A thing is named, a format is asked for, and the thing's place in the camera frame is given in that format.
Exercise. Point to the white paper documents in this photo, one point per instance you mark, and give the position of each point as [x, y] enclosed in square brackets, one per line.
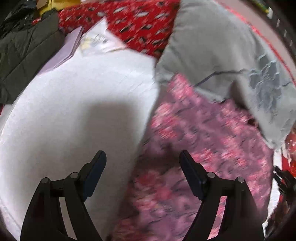
[99, 40]

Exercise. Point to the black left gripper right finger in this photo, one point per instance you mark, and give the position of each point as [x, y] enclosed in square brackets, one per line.
[227, 211]

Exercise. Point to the red stuffed toy in plastic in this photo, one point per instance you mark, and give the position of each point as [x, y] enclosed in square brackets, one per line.
[288, 159]

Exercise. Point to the purple pink floral cloth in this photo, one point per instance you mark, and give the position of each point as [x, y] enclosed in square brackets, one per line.
[159, 204]

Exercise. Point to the red patterned blanket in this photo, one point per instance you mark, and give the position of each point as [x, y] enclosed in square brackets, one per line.
[144, 26]

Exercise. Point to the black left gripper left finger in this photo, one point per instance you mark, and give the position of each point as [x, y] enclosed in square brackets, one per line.
[44, 220]

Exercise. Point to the dark green jacket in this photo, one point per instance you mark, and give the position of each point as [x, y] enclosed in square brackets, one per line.
[25, 52]

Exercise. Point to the grey floral pillow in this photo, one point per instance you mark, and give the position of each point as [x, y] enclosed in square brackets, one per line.
[224, 58]

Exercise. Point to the white quilted bedspread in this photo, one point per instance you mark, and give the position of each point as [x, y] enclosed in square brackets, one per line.
[63, 117]

